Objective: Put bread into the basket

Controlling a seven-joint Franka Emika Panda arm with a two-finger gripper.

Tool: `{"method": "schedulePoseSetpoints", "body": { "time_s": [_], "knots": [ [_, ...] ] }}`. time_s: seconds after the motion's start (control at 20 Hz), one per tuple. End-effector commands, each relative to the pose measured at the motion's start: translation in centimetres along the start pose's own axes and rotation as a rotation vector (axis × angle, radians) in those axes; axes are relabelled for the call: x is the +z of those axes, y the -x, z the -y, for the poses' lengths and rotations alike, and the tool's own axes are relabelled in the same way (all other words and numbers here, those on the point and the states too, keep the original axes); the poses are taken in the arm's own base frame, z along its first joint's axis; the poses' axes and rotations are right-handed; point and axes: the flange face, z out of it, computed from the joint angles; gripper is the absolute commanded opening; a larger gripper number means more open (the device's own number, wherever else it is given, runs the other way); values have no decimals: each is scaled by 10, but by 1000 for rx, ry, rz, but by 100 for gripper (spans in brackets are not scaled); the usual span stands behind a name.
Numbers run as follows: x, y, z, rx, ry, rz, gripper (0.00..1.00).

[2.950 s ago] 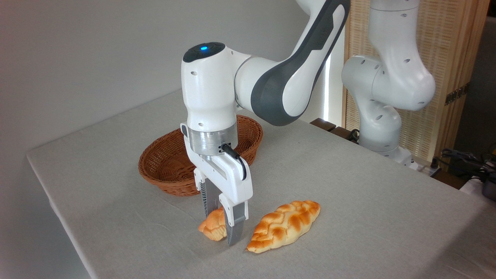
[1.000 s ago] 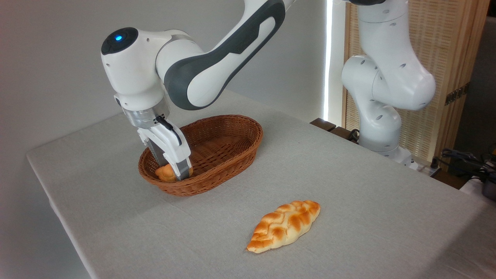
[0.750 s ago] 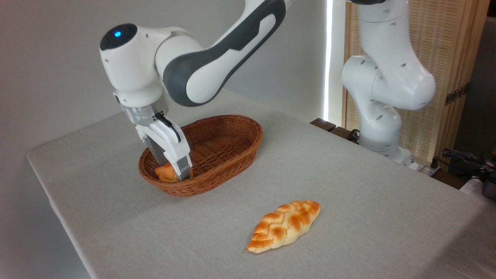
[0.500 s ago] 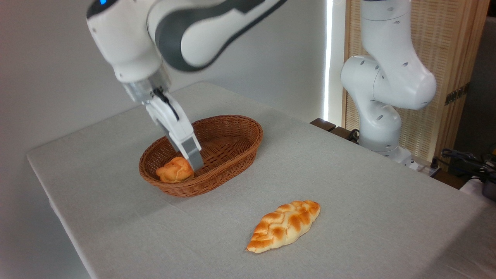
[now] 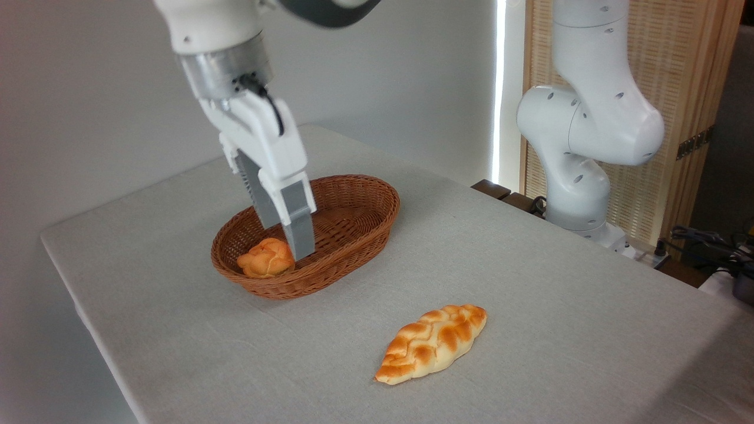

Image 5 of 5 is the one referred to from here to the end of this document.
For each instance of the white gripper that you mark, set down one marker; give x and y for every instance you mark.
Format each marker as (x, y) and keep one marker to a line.
(265, 141)

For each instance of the round knotted bread roll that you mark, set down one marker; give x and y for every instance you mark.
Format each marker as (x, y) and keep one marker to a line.
(265, 260)

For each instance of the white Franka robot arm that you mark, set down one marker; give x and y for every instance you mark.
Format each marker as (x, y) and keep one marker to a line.
(589, 129)

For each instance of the brown wicker oval basket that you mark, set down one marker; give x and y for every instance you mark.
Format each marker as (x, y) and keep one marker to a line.
(353, 224)

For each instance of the long braided bread loaf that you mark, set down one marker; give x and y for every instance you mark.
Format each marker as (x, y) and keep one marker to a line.
(433, 344)

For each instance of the dark wooden base board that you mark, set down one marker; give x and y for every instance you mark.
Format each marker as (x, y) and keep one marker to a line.
(500, 191)

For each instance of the grey tablecloth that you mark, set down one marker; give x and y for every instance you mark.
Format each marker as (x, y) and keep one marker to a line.
(530, 318)

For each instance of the black screen hinge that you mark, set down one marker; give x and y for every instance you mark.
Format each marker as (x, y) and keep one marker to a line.
(695, 143)

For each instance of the bamboo folding screen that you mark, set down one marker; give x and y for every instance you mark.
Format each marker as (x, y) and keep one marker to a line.
(683, 59)

